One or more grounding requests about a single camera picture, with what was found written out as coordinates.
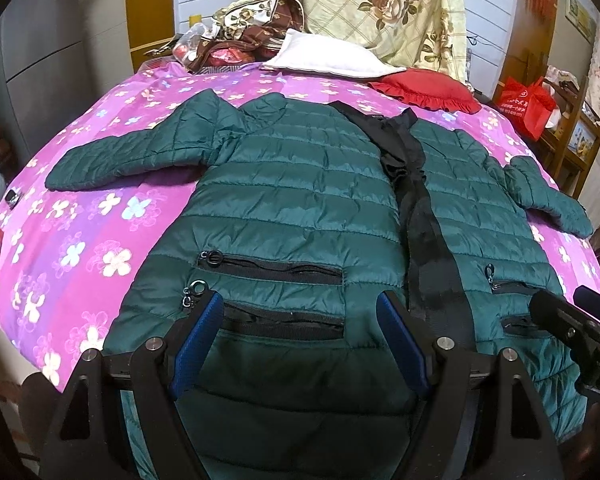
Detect dark green puffer jacket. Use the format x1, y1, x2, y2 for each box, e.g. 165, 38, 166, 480
45, 90, 592, 479

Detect pink floral bed sheet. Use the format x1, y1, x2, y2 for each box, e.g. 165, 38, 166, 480
0, 57, 600, 394

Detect wooden shelf rack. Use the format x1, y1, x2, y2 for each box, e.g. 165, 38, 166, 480
534, 78, 600, 200

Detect red shopping bag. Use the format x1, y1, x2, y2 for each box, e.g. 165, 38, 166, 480
496, 77, 557, 142

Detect red ruffled cushion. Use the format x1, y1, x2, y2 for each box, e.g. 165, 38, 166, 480
370, 67, 481, 115

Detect cream floral quilt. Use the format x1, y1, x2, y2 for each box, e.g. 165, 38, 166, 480
282, 0, 468, 84

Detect grey refrigerator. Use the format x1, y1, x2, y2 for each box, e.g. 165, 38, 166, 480
0, 0, 96, 166

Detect white pillow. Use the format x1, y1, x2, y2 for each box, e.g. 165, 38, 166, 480
261, 29, 405, 79

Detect brown floral bedding pile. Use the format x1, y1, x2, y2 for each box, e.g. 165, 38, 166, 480
172, 0, 306, 72

